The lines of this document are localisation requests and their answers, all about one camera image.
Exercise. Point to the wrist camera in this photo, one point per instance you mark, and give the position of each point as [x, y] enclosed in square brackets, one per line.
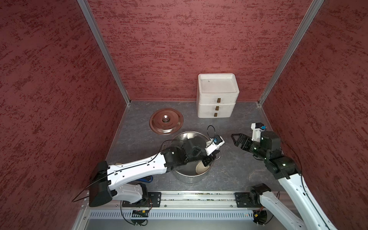
[214, 145]
[257, 129]

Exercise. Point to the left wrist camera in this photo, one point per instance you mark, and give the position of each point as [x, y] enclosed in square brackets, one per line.
[214, 145]

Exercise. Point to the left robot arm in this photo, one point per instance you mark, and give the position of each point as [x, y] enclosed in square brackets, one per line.
[109, 182]

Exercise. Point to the white three-drawer box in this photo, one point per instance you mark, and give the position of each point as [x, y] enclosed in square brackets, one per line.
[216, 95]

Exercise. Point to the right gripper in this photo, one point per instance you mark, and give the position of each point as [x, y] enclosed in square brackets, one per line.
[245, 140]

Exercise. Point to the stainless steel pot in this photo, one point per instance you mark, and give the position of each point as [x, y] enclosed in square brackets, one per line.
[187, 172]

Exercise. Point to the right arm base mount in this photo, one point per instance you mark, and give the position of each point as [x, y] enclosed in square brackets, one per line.
[246, 200]

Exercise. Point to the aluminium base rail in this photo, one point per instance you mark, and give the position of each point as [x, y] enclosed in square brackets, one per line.
[203, 200]

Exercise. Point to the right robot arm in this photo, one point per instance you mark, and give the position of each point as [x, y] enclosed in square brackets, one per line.
[267, 147]

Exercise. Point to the steel pot lid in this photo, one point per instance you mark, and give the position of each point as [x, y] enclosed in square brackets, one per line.
[166, 121]

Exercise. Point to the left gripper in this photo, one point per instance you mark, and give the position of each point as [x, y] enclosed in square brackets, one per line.
[209, 158]

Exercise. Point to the corner aluminium profile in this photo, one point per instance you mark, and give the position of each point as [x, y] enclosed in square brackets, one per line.
[299, 34]
[87, 12]

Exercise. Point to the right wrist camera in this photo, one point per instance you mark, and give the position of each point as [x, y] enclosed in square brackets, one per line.
[257, 129]

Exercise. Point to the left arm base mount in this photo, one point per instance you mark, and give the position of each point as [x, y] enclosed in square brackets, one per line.
[149, 200]

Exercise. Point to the left corner aluminium profile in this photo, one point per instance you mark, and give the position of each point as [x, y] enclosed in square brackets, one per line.
[87, 12]

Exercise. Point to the right corner aluminium profile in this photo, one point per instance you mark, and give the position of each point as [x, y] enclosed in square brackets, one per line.
[299, 34]

